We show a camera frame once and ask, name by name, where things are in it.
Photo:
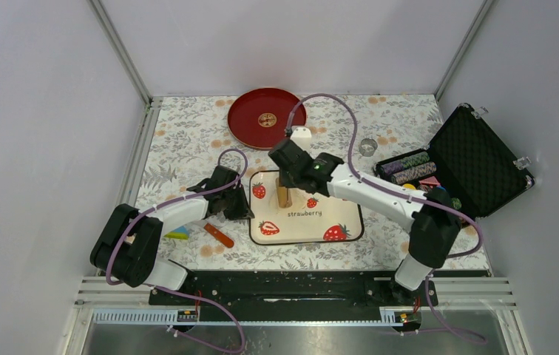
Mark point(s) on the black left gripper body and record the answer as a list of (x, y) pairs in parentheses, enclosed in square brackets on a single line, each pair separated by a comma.
[(235, 207)]

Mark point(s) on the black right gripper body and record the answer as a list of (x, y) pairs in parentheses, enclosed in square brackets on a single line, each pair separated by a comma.
[(287, 180)]

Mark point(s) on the wooden dough roller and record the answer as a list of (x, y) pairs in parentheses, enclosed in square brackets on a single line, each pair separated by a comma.
[(284, 199)]

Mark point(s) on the strawberry pattern rectangular tray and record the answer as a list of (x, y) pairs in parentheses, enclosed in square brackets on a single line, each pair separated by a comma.
[(324, 219)]

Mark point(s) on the small dough ball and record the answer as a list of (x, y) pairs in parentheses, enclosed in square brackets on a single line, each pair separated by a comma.
[(297, 198)]

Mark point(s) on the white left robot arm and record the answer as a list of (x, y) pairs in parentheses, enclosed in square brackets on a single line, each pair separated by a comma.
[(127, 247)]

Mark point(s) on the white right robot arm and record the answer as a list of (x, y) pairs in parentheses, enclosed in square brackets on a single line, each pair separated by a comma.
[(429, 218)]

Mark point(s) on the floral table mat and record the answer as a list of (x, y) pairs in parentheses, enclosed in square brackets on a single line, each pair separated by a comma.
[(191, 137)]

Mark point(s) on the colourful toy block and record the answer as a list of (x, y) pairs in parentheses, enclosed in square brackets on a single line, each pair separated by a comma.
[(181, 233)]

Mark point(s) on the round red tray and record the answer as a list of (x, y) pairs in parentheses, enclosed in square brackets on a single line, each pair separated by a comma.
[(258, 118)]

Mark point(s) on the black open chip case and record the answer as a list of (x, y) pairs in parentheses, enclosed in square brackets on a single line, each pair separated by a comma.
[(466, 158)]

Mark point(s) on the metal scraper orange handle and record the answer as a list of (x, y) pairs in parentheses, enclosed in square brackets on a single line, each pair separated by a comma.
[(218, 235)]

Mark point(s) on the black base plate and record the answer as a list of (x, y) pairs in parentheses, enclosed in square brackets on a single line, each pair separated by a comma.
[(306, 296)]

